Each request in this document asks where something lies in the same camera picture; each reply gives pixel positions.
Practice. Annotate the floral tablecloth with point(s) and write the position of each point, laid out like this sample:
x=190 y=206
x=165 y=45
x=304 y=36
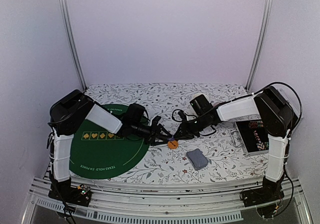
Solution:
x=161 y=165

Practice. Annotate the white ceramic mug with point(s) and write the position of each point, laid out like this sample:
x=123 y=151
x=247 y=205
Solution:
x=199 y=94

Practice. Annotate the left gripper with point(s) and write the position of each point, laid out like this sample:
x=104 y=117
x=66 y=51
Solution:
x=158 y=135

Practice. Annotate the blue playing card deck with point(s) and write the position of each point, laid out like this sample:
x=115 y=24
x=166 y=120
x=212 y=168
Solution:
x=197 y=159

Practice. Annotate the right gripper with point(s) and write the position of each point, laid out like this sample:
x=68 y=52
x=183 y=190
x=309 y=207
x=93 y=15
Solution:
x=185 y=134

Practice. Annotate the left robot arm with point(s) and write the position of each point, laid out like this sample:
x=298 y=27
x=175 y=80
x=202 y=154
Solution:
x=67 y=116

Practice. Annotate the poker chips in case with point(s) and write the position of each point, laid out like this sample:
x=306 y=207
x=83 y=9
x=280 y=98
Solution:
x=254 y=126

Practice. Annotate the orange big blind button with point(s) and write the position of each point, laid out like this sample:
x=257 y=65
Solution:
x=172 y=144

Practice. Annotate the left aluminium frame post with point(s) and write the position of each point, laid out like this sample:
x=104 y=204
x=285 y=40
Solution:
x=72 y=44

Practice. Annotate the right aluminium frame post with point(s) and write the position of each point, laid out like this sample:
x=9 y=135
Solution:
x=259 y=45

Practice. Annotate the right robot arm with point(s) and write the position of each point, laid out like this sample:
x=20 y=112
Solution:
x=278 y=153

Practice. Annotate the green poker mat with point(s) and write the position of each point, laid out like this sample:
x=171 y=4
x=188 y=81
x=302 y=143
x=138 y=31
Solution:
x=98 y=154

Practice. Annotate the aluminium frame post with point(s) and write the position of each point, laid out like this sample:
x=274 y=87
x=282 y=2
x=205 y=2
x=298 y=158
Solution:
x=259 y=45
x=72 y=44

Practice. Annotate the front aluminium rail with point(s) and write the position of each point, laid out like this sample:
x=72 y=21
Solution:
x=129 y=203

